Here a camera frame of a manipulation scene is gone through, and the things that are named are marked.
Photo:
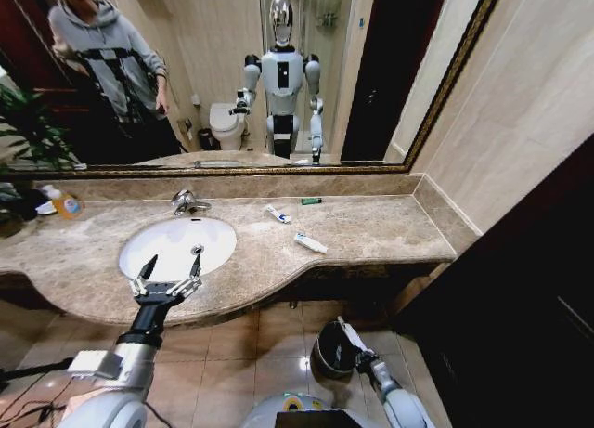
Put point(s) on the dark wooden door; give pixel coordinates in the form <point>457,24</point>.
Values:
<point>520,307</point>

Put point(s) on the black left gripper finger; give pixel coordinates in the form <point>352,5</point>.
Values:
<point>146,271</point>
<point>195,269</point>

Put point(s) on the small white dish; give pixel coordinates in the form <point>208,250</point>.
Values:
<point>45,208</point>

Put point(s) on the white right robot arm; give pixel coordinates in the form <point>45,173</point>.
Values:
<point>399,400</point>

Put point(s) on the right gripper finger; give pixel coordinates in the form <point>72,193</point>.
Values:
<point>353,335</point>

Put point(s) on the white toothpaste tube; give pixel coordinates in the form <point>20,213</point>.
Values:
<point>278,214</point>

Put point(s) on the chrome sink drain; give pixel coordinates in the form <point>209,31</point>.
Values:
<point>197,249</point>

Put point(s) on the orange soap bottle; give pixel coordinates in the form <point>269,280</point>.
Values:
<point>68,207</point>

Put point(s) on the chrome faucet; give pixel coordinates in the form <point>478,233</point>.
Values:
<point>182,200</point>

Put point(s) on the green lighter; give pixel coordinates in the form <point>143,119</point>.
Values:
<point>311,201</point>

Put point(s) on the green leafy plant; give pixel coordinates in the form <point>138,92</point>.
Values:
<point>32,131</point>

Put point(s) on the white blue tube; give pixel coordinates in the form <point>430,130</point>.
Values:
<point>310,242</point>

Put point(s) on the white robot front shell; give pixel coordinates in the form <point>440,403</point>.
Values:
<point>297,407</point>

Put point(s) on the dark round trash bin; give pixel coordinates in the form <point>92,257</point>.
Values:
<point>330,351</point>

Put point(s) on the white oval sink basin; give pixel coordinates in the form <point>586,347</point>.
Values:
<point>176,237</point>

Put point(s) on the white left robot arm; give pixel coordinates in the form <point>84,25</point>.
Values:
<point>109,402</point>

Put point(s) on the gold framed wall mirror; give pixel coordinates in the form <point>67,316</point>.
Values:
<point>209,52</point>

